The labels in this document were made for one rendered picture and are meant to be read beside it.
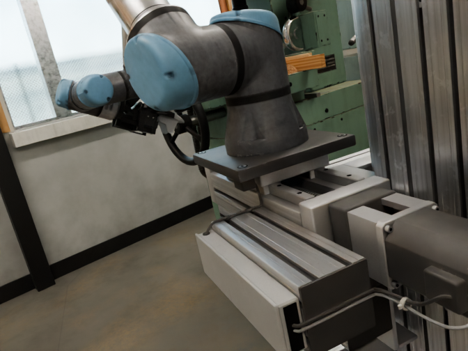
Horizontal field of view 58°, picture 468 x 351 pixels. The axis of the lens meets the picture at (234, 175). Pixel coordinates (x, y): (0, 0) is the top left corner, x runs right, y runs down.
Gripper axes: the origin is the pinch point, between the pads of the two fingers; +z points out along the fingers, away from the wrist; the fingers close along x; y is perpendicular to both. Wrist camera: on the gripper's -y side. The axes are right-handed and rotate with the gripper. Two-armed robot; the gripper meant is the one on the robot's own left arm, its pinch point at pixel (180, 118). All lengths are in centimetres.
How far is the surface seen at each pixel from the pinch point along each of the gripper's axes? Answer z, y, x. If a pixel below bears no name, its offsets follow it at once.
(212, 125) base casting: 23.5, -5.5, -20.2
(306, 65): 31.7, -24.3, 17.2
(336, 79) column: 65, -34, -1
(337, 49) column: 63, -45, 0
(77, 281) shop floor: 16, 76, -124
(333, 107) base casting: 54, -18, 10
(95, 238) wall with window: 27, 54, -141
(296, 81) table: 29.2, -18.4, 16.5
